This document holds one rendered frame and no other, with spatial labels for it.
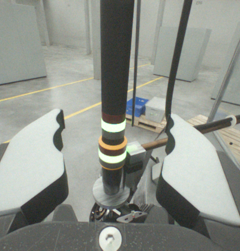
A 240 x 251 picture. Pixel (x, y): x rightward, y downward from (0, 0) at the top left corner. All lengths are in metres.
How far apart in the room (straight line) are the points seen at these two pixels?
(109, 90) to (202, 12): 12.41
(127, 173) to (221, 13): 12.20
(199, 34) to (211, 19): 5.22
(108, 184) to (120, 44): 0.21
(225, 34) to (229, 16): 0.89
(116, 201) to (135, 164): 0.07
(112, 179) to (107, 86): 0.15
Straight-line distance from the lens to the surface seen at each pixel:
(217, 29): 12.30
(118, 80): 0.18
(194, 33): 7.27
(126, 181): 0.30
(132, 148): 0.26
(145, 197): 0.71
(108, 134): 0.21
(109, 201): 0.30
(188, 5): 0.24
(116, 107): 0.19
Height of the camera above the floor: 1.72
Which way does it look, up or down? 31 degrees down
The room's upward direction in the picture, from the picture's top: 3 degrees clockwise
